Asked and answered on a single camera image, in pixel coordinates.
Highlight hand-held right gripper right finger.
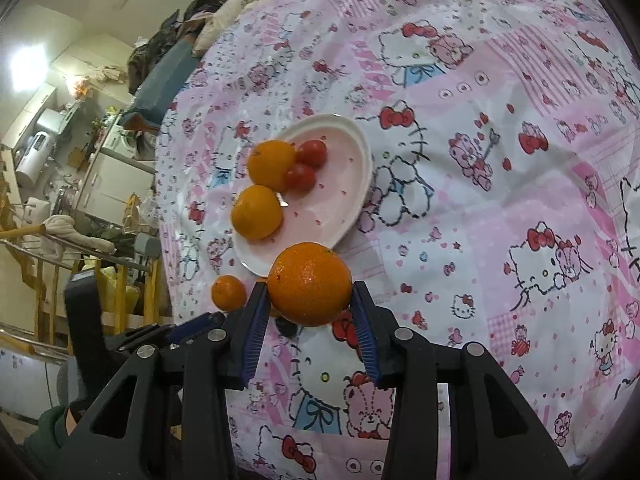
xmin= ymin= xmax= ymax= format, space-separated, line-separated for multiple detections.
xmin=350 ymin=281 xmax=573 ymax=480

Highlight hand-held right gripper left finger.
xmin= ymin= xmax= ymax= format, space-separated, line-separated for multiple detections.
xmin=60 ymin=281 xmax=268 ymax=480

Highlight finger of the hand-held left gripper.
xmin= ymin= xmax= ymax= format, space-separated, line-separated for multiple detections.
xmin=102 ymin=312 xmax=226 ymax=356
xmin=64 ymin=271 xmax=108 ymax=361

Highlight large orange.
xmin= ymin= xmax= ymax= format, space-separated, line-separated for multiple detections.
xmin=267 ymin=242 xmax=353 ymax=327

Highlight medium orange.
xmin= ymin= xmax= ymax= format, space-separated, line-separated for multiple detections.
xmin=247 ymin=140 xmax=297 ymax=192
xmin=230 ymin=185 xmax=284 ymax=240

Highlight pink strawberry plate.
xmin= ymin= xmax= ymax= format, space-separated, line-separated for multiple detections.
xmin=232 ymin=114 xmax=373 ymax=278

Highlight red tomato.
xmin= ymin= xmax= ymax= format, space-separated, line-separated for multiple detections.
xmin=285 ymin=164 xmax=317 ymax=193
xmin=296 ymin=140 xmax=328 ymax=168

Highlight person's left forearm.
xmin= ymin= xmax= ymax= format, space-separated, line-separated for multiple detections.
xmin=22 ymin=404 xmax=83 ymax=468

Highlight dark grape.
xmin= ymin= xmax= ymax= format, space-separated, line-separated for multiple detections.
xmin=276 ymin=316 xmax=303 ymax=339

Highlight yellow wooden rack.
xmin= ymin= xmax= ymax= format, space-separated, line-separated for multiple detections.
xmin=30 ymin=255 xmax=173 ymax=346

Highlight small orange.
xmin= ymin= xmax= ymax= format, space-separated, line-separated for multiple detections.
xmin=211 ymin=275 xmax=247 ymax=312

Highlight white mop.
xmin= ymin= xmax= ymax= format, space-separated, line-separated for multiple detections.
xmin=0 ymin=214 xmax=118 ymax=256

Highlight grey box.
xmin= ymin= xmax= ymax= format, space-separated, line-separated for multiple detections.
xmin=134 ymin=234 xmax=161 ymax=261

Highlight white plastic bag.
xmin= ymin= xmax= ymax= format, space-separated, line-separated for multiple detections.
xmin=137 ymin=194 xmax=160 ymax=223

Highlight white base cabinet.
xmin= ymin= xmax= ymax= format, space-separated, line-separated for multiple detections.
xmin=77 ymin=152 xmax=156 ymax=221

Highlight white water heater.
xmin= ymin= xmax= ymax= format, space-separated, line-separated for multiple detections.
xmin=14 ymin=130 xmax=57 ymax=186

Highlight white washing machine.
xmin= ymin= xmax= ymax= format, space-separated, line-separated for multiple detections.
xmin=107 ymin=122 xmax=151 ymax=162

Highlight steel range hood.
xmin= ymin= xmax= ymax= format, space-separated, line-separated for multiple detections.
xmin=36 ymin=107 xmax=76 ymax=136

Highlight ceiling light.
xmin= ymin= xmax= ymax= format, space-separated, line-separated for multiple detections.
xmin=7 ymin=42 xmax=56 ymax=88

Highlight messy clothes pile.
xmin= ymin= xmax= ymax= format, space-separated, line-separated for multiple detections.
xmin=127 ymin=0 xmax=238 ymax=93

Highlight cream duvet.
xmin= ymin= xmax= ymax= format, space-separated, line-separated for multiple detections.
xmin=192 ymin=0 xmax=371 ymax=58

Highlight white wall cabinets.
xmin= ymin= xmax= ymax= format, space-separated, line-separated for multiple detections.
xmin=7 ymin=82 xmax=58 ymax=146

